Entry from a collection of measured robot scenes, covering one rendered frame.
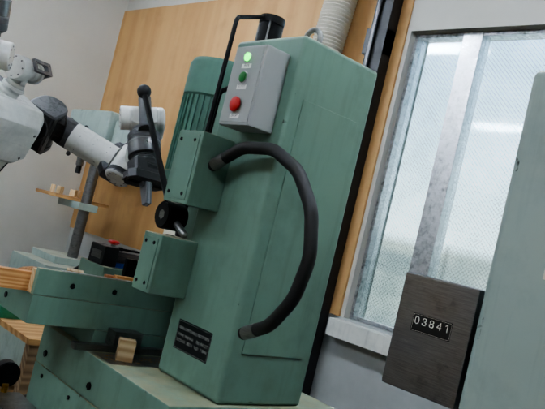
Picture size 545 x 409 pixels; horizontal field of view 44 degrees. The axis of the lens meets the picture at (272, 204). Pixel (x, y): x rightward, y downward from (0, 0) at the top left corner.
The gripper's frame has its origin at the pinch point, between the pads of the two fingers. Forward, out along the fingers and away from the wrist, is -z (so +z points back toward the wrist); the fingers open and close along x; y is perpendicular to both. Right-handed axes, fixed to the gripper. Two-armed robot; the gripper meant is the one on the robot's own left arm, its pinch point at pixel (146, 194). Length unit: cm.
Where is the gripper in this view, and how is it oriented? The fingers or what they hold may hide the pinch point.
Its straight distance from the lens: 179.9
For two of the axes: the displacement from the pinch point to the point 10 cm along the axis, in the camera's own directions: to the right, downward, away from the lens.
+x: -7.4, -2.1, -6.5
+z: -1.1, -9.0, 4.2
